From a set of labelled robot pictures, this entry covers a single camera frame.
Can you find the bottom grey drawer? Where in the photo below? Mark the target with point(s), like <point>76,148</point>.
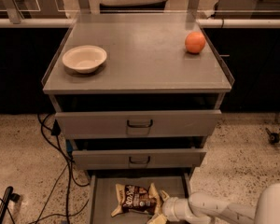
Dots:
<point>103,198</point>

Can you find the grey metal drawer cabinet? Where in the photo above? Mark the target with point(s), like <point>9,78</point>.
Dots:
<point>147,69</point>

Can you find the grey drawer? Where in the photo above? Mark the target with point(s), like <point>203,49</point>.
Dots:
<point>135,124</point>
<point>138,158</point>
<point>103,198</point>

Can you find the black stand foot left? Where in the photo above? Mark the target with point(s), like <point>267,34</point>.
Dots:
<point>9,196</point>

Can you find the top grey drawer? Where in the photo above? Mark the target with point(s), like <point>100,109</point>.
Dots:
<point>135,124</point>

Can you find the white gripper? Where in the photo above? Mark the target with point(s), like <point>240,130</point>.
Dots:
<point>174,209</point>

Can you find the middle grey drawer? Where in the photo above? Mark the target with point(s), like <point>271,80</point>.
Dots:
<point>138,158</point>

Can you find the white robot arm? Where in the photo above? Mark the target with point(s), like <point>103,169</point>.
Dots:
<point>201,208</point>

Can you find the white horizontal rail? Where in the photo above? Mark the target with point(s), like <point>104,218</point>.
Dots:
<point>204,23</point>

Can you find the dark chair backrest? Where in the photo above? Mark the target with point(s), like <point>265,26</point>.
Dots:
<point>147,7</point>

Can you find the brown chip bag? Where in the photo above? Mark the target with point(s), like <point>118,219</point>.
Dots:
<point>132,198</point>

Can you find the orange fruit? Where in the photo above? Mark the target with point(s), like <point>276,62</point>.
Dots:
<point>195,42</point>

